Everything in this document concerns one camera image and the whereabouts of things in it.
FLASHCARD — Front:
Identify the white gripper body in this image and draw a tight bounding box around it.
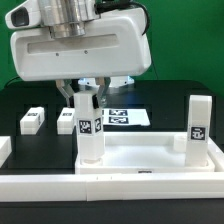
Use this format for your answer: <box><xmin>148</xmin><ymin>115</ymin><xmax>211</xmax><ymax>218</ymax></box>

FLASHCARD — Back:
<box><xmin>10</xmin><ymin>8</ymin><xmax>151</xmax><ymax>81</ymax></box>

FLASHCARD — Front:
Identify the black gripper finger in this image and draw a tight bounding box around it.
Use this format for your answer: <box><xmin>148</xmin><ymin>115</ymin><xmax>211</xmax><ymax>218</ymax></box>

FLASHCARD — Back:
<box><xmin>93</xmin><ymin>77</ymin><xmax>111</xmax><ymax>108</ymax></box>
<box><xmin>56</xmin><ymin>79</ymin><xmax>74</xmax><ymax>108</ymax></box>

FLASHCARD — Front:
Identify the white desk tabletop panel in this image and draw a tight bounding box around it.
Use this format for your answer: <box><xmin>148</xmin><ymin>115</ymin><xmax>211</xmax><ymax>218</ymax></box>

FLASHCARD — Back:
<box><xmin>75</xmin><ymin>132</ymin><xmax>215</xmax><ymax>174</ymax></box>

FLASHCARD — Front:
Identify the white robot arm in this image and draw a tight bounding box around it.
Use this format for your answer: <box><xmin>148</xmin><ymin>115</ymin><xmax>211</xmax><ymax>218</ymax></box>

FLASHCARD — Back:
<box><xmin>5</xmin><ymin>0</ymin><xmax>151</xmax><ymax>107</ymax></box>

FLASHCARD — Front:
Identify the fiducial marker sheet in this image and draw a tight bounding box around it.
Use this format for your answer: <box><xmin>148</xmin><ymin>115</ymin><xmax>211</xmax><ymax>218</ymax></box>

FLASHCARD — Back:
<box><xmin>103</xmin><ymin>108</ymin><xmax>150</xmax><ymax>126</ymax></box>

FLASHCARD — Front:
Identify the white L-shaped obstacle fence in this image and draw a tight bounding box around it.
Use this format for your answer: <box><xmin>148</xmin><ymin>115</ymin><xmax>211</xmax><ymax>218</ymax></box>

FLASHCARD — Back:
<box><xmin>0</xmin><ymin>140</ymin><xmax>224</xmax><ymax>202</ymax></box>

